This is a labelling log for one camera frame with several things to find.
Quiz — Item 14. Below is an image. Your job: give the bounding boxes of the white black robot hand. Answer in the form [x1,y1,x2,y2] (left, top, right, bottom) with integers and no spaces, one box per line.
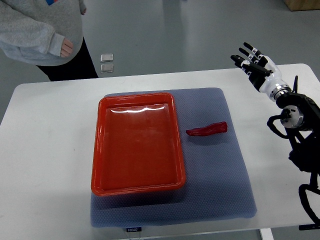
[230,42,292,102]

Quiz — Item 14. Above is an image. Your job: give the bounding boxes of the person's hand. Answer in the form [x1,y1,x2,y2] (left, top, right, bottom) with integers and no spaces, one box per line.
[60,38,74,58]

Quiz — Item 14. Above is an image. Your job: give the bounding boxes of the red pepper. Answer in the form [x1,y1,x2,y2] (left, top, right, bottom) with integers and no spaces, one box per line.
[185,121,228,137]

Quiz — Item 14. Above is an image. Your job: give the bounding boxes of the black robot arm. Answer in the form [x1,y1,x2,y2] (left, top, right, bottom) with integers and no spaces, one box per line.
[267,76,320,231]

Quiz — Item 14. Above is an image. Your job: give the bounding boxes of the red plastic tray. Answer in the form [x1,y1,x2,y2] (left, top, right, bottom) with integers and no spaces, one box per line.
[91,92,186,197]

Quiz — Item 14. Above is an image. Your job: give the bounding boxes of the person in grey sweater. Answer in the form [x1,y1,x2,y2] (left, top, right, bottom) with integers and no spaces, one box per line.
[0,0,98,82]

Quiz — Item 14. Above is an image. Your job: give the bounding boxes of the upper metal floor plate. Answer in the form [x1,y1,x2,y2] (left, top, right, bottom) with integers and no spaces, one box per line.
[100,53,114,63]

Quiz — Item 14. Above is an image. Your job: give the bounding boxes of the metal floor plate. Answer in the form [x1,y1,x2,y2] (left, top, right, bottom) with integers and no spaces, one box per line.
[100,63,114,73]
[100,53,114,63]

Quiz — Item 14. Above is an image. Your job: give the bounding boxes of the lower metal floor plate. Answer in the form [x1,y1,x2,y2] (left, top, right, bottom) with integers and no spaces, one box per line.
[100,63,114,73]

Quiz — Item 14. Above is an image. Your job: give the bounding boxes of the cardboard box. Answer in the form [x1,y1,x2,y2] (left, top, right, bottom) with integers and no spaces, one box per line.
[284,0,320,12]

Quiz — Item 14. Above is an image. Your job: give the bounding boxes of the blue grey cushion mat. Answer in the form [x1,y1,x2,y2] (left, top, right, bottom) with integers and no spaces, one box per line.
[90,87,257,228]

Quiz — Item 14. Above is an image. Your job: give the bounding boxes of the black cushion label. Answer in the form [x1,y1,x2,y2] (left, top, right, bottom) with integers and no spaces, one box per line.
[126,226,142,233]

